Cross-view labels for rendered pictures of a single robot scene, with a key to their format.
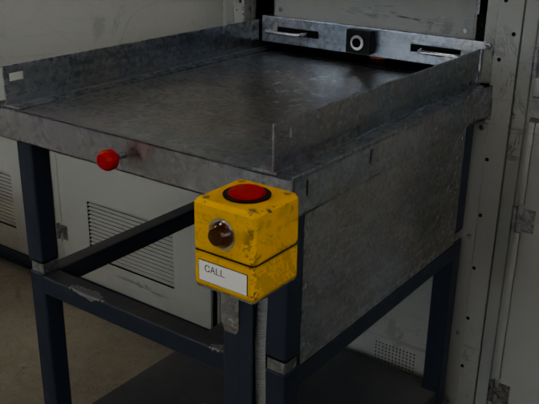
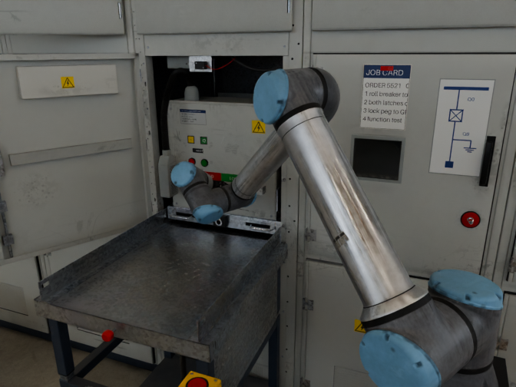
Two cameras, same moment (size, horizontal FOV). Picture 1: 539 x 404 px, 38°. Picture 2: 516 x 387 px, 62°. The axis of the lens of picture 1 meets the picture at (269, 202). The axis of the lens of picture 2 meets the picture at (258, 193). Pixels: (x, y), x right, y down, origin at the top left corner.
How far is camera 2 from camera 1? 0.41 m
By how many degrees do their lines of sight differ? 14
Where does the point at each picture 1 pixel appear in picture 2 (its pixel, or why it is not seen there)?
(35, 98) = (56, 292)
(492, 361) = (300, 368)
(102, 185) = not seen: hidden behind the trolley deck
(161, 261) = not seen: hidden behind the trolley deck
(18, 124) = (49, 311)
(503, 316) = (303, 348)
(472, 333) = (289, 355)
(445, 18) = (261, 210)
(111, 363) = not seen: outside the picture
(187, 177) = (152, 342)
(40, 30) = (47, 234)
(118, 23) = (90, 222)
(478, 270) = (289, 326)
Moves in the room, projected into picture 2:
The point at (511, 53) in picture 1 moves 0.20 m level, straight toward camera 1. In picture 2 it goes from (294, 229) to (296, 251)
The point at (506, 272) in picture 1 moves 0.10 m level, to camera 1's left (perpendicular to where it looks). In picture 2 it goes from (302, 327) to (279, 331)
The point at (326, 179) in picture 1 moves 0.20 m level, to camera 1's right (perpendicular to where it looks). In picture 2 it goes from (223, 335) to (290, 324)
